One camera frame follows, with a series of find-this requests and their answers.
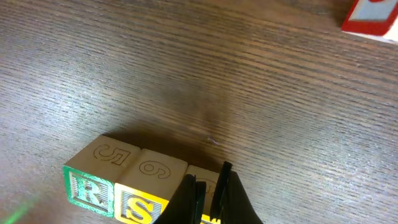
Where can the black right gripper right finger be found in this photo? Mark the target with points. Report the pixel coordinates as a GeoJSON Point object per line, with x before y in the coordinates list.
{"type": "Point", "coordinates": [230, 203]}

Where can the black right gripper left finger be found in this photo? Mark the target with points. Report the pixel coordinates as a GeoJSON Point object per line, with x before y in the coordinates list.
{"type": "Point", "coordinates": [187, 203]}

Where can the yellow S wooden block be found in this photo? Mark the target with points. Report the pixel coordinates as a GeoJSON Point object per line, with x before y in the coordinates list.
{"type": "Point", "coordinates": [145, 188]}

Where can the green R wooden block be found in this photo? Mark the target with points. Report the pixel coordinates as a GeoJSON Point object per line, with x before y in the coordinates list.
{"type": "Point", "coordinates": [90, 175]}

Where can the red A block centre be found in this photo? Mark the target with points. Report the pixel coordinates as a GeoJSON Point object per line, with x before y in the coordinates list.
{"type": "Point", "coordinates": [373, 19]}

